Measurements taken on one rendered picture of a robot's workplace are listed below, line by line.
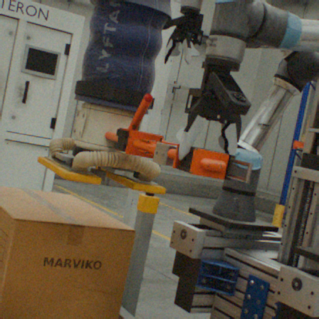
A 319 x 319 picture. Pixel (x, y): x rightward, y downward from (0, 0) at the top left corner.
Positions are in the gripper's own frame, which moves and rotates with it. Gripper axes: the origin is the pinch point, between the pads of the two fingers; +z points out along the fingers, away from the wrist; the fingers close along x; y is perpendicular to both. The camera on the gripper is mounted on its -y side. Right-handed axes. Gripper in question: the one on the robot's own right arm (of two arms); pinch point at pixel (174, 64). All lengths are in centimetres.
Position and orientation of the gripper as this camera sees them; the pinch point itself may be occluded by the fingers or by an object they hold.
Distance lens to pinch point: 207.5
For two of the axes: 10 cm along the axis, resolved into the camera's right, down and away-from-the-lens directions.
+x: -5.4, -1.5, 8.3
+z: -2.0, 9.8, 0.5
